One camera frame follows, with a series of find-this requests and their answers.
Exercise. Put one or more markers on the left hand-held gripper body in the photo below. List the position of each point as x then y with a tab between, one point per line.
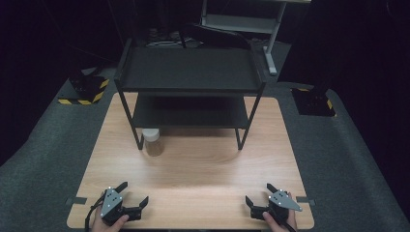
111	201

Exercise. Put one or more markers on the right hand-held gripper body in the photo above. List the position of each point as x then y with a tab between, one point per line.
283	199

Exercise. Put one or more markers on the clear jar with white lid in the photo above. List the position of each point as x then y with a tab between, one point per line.
151	135

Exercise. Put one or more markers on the black metal shelf rack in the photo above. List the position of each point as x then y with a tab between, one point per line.
190	69

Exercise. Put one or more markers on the person's left hand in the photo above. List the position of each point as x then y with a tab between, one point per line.
109	227

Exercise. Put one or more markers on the person's right hand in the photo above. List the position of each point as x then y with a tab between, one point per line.
283	227

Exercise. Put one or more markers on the grey tape strip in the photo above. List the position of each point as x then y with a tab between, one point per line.
305	200
76	200

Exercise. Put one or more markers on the black yellow striped stand base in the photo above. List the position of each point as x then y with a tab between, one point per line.
84	87
314	103

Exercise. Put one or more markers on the dark cloth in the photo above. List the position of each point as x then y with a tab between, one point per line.
212	34

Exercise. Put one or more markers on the grey metal desk frame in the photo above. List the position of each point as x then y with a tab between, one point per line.
238	24

